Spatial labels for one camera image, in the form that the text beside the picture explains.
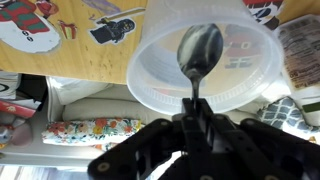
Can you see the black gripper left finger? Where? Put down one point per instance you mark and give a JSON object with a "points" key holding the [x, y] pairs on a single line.
{"points": [[138, 156]]}

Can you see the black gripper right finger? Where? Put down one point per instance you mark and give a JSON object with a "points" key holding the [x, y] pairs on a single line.
{"points": [[258, 150]]}

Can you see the silver spoon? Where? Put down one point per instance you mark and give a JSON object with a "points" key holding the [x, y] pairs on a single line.
{"points": [[199, 52]]}

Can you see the clear plastic container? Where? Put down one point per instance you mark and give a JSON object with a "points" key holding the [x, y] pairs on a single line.
{"points": [[251, 60]]}

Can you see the floral pillow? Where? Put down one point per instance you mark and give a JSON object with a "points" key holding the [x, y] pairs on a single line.
{"points": [[91, 132]]}

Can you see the small bottle with label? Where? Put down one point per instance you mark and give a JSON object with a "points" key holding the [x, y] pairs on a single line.
{"points": [[300, 39]]}

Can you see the ninja figure sticker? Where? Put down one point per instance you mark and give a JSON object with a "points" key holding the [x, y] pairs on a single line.
{"points": [[113, 29]]}

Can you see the cream sofa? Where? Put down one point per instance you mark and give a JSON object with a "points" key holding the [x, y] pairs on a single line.
{"points": [[114, 101]]}

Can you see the wooden side table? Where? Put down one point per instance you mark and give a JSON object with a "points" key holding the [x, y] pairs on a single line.
{"points": [[84, 59]]}

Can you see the snowman sticker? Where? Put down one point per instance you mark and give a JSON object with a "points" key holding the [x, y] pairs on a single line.
{"points": [[23, 29]]}

